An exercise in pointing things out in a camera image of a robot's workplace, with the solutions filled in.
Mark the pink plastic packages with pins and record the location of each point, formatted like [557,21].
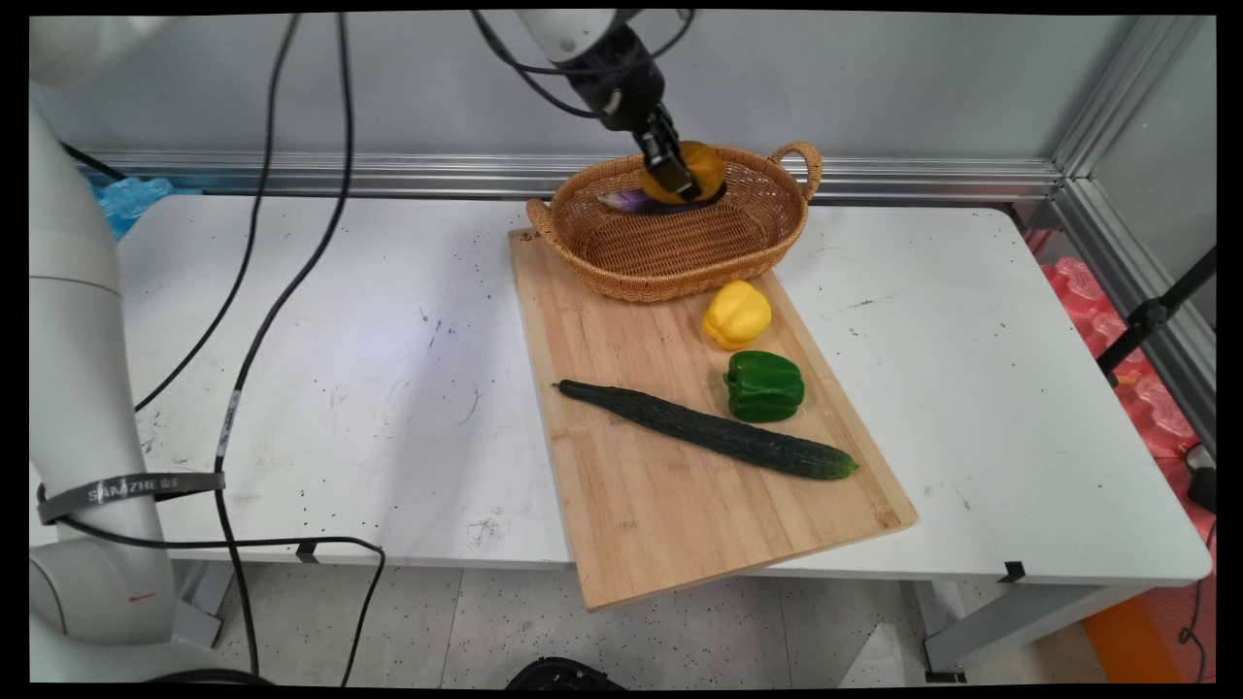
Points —
[1136,388]

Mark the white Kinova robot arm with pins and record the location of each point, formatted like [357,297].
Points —
[83,369]

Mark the long dark green cucumber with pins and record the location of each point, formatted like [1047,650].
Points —
[709,430]

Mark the bamboo cutting board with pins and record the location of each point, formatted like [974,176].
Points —
[660,505]

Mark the black round floor object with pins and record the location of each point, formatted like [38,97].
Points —
[563,674]

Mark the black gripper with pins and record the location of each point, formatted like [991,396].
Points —
[617,83]

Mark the black tripod stand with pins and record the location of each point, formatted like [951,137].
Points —
[1151,316]

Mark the yellow bell pepper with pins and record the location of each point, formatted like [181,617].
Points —
[736,316]

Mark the orange floor box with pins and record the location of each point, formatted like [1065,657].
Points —
[1146,636]

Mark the blue plastic package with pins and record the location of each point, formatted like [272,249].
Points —
[131,202]

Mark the long purple eggplant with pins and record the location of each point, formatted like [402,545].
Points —
[631,202]

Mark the small black device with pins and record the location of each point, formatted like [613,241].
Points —
[1202,481]

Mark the green bell pepper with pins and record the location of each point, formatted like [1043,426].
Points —
[765,386]

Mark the orange bell pepper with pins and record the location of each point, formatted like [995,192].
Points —
[709,165]

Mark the grey table leg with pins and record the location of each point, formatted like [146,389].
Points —
[1020,621]

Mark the black table edge clip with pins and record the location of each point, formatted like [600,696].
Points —
[307,552]
[1013,572]

